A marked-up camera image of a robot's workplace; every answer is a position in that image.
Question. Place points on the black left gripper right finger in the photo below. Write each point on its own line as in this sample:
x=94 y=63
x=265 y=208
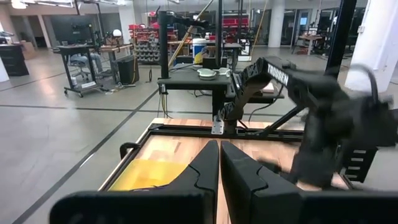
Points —
x=280 y=208

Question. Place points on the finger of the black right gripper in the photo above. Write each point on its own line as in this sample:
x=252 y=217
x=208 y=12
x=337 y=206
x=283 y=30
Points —
x=276 y=169

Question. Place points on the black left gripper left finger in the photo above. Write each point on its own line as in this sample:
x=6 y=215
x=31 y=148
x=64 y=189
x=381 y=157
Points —
x=155 y=208

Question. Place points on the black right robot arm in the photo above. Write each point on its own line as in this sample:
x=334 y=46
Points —
x=280 y=77

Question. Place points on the black waste bin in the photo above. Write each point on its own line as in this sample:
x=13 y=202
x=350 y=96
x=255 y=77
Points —
x=128 y=70

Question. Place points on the wide white column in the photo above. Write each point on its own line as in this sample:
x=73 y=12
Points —
x=376 y=40

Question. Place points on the white bowl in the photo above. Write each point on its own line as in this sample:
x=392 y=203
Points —
x=206 y=73

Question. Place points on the white round column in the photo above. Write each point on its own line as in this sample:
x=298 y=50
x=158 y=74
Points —
x=276 y=23

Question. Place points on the black side table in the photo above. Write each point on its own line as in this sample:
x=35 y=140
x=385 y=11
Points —
x=192 y=82

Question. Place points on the white and blue bucket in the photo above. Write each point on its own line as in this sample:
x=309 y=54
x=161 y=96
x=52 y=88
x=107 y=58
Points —
x=199 y=49

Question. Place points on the wooden broom pole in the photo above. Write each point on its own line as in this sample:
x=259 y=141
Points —
x=186 y=35

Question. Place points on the black stand pole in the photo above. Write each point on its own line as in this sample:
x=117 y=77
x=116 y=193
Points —
x=163 y=46

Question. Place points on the shelf of red bins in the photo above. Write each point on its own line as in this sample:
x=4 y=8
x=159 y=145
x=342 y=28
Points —
x=146 y=43

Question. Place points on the black wheeled cart desk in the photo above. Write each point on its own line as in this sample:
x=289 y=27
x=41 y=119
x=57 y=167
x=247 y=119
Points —
x=77 y=62

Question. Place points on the black cabinet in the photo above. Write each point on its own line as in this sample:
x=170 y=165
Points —
x=14 y=60

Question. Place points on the black metal table frame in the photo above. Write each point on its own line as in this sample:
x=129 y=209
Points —
x=192 y=130

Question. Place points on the black rig upright post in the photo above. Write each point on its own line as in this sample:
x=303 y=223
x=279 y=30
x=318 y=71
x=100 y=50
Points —
x=340 y=34

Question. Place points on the thin black upright post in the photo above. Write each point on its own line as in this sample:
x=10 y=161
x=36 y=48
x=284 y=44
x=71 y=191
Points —
x=219 y=31

